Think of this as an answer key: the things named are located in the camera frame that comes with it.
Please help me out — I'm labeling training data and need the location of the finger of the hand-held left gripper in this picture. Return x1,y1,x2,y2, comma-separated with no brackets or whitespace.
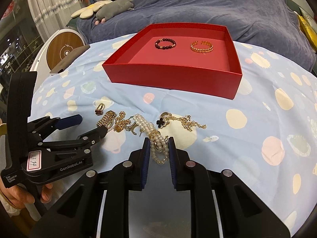
27,114,82,139
43,126,108,154

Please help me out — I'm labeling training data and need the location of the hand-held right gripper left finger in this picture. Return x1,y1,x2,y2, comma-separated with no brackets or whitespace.
30,137,152,238

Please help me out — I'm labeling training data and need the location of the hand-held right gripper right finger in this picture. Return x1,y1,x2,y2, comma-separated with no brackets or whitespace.
167,136,290,238

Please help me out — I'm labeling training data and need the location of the gold link watch bracelet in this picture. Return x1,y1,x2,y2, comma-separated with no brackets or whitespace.
96,110,117,129

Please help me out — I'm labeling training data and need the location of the gold chain with pendant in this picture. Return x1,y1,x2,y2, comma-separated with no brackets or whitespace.
113,111,132,132

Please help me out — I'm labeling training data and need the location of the small gold ear cuff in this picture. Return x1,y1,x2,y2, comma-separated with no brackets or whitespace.
125,121,139,136

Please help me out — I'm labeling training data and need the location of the white pearl bracelet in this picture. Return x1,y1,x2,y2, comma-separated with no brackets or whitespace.
133,113,171,165

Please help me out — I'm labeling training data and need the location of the gold necklace with black clover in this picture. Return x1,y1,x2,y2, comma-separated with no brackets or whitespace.
156,111,207,132

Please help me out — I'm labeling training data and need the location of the red cardboard box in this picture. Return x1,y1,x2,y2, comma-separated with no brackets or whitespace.
102,23,243,101

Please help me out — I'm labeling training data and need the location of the person's left hand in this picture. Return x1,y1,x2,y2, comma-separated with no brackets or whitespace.
0,182,53,209

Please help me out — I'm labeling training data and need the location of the brown phone case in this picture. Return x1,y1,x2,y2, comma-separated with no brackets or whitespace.
50,45,91,76

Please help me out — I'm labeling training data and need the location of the white device with wooden disc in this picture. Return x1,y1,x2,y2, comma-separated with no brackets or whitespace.
30,28,86,80

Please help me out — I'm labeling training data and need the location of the white sheer curtain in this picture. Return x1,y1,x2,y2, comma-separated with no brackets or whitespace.
25,0,99,42

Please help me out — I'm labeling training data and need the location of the flower shaped cushion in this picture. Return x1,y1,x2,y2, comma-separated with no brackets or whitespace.
71,0,113,19

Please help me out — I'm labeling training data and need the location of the gold open bangle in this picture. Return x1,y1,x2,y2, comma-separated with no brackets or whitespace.
190,40,214,53

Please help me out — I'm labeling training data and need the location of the grey plush toy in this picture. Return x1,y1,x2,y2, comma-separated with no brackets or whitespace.
95,0,135,25

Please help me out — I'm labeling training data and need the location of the blue-covered sofa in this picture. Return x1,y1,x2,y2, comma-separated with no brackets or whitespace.
77,0,316,71

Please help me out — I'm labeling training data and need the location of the yellow cushion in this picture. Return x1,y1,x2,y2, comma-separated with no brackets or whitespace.
297,13,317,45

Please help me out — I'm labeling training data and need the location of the dark bead bracelet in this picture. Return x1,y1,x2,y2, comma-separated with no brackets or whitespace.
155,38,177,50

